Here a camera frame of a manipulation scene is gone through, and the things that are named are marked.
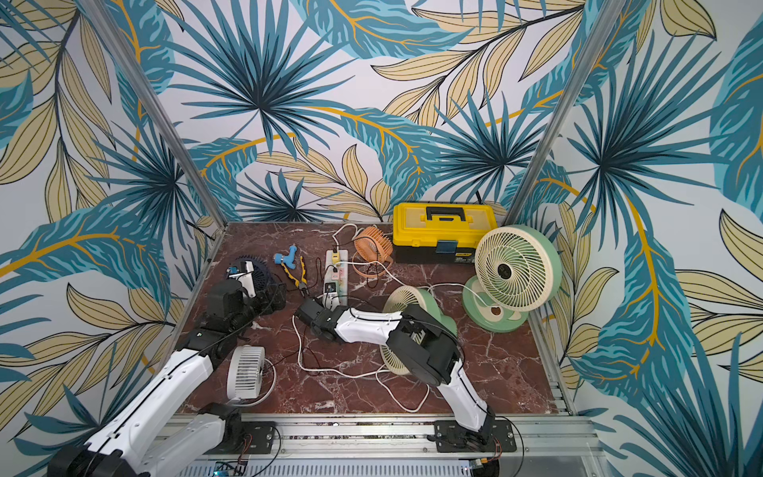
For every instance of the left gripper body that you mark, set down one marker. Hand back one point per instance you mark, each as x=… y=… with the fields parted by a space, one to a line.
x=262 y=304

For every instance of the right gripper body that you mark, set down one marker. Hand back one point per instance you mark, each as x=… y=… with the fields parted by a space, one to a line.
x=307 y=313

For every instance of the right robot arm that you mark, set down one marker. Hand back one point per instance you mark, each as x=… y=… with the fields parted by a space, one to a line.
x=425 y=347

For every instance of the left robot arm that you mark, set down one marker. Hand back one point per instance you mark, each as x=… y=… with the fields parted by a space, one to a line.
x=126 y=445

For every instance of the navy blue mini fan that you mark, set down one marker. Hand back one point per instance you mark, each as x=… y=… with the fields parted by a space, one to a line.
x=251 y=273

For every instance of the white power strip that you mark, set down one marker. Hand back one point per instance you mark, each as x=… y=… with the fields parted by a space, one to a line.
x=342 y=287

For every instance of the white mini fan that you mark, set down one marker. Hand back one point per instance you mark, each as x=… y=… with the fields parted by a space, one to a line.
x=245 y=373

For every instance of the orange mini fan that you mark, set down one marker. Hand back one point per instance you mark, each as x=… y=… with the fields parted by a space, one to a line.
x=374 y=251

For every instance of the large green standing fan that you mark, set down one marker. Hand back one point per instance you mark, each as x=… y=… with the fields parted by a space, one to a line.
x=517 y=270

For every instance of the yellow black pliers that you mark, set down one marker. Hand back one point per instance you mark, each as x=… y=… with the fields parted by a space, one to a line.
x=300 y=281

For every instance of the blue plastic faucet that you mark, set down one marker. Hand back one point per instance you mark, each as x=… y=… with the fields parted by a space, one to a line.
x=287 y=260

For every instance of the yellow black toolbox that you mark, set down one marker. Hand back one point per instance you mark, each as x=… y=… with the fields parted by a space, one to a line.
x=433 y=233

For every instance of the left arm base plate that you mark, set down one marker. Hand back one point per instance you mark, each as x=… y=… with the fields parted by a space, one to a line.
x=247 y=437

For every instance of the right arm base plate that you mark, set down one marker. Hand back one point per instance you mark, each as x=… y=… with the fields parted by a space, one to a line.
x=450 y=437

